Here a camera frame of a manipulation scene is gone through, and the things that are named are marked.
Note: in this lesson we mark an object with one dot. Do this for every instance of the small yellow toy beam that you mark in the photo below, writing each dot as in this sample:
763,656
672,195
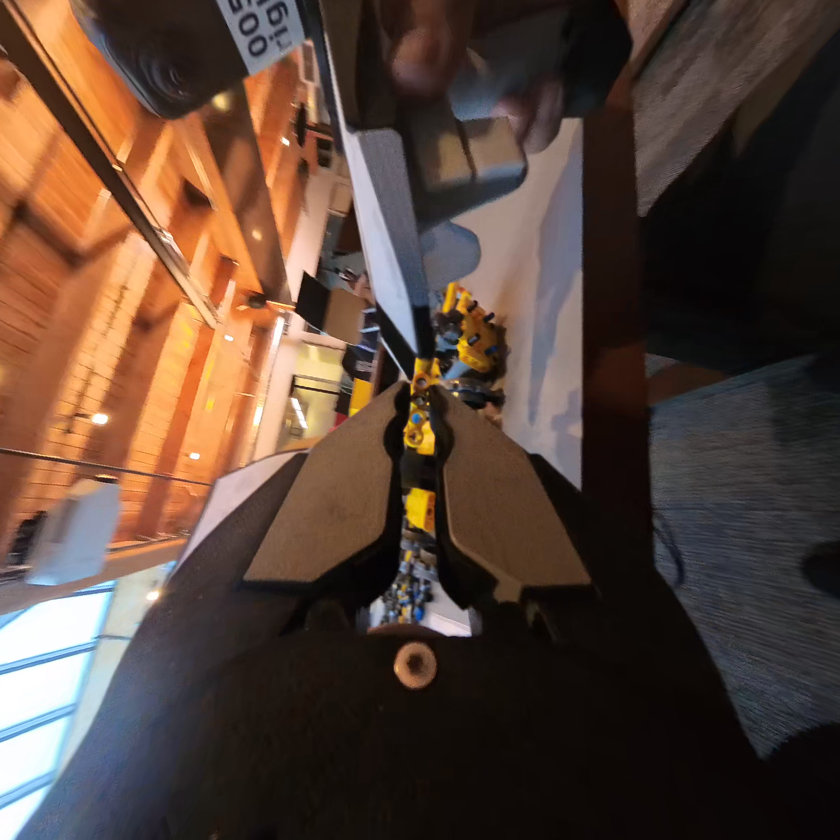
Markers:
423,394

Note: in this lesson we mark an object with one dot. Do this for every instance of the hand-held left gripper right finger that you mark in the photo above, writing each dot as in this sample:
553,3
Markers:
512,525

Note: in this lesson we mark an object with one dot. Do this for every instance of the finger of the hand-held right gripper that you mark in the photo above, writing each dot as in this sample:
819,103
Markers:
391,223
466,164

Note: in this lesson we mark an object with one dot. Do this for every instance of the person's right hand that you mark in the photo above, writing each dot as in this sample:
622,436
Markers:
433,53

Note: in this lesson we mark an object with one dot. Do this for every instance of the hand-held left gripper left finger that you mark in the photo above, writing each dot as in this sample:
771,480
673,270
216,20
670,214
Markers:
328,519

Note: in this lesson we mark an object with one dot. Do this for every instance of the white blurred panel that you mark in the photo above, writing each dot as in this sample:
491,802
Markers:
72,532

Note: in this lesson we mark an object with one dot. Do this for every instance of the grey desk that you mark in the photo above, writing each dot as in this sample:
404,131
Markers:
538,289

